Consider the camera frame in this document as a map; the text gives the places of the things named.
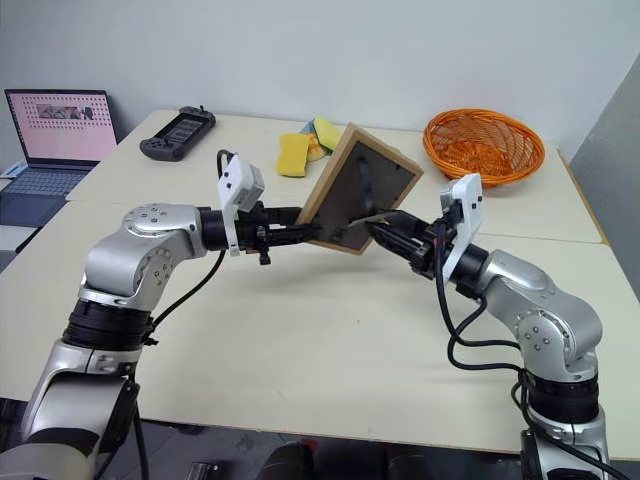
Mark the yellow and green sponge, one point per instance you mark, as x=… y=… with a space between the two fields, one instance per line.
x=327 y=131

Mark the wooden picture frame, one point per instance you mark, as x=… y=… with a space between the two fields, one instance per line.
x=345 y=200

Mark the open grey laptop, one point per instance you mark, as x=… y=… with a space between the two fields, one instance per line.
x=60 y=135

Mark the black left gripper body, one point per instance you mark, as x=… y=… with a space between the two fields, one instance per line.
x=250 y=230

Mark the orange woven basket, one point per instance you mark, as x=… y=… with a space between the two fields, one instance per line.
x=482 y=145

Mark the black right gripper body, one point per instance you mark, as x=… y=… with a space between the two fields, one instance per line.
x=431 y=252

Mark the dark rounded shape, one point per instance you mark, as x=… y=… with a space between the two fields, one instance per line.
x=292 y=462

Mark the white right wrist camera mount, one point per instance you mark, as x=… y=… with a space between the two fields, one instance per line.
x=467 y=210

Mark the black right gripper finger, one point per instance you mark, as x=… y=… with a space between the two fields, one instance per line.
x=395 y=242
x=412 y=224

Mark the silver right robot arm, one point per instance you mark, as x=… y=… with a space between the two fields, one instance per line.
x=540 y=310

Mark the white and blue box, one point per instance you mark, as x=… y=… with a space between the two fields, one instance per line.
x=12 y=170

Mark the grey partition panel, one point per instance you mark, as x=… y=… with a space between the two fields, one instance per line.
x=610 y=200

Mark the black handheld game controller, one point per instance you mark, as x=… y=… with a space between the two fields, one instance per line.
x=177 y=134

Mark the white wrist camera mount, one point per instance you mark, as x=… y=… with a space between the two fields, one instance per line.
x=235 y=180
x=467 y=210

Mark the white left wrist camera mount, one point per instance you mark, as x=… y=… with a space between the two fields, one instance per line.
x=235 y=180

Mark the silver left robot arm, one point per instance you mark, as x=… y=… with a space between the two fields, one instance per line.
x=135 y=260

